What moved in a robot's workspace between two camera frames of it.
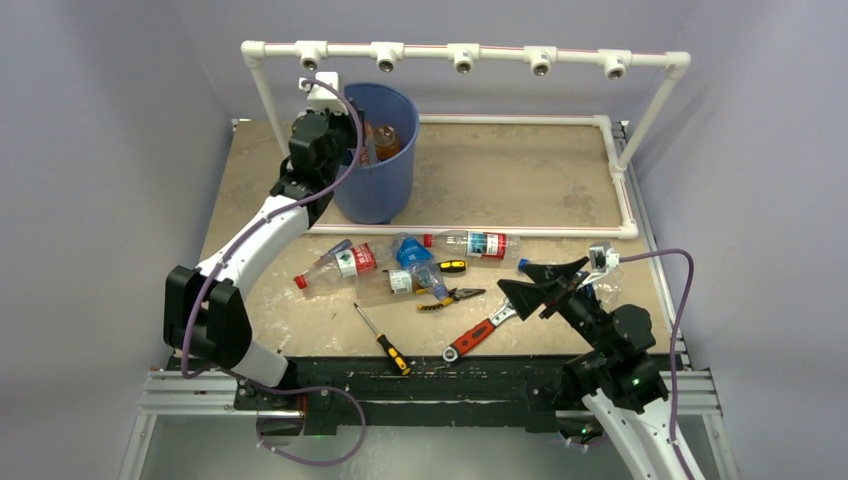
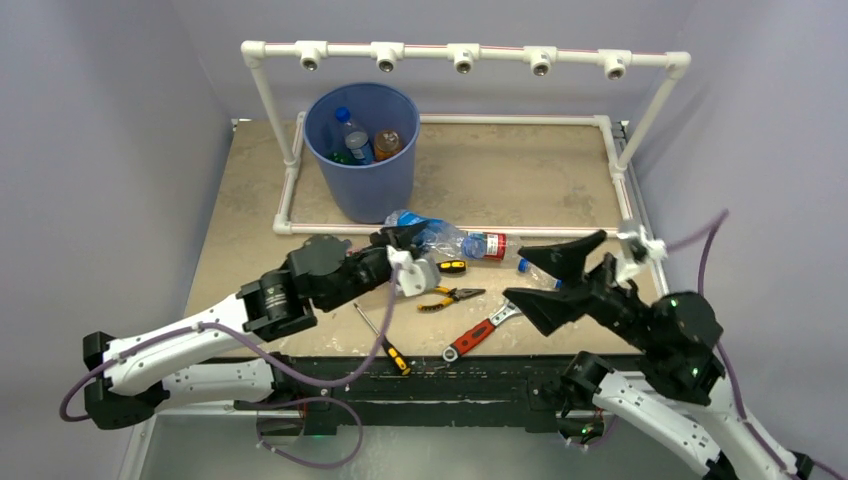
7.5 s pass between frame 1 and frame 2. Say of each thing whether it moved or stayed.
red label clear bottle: stayed
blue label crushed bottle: moved
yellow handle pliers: stayed
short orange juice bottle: stayed
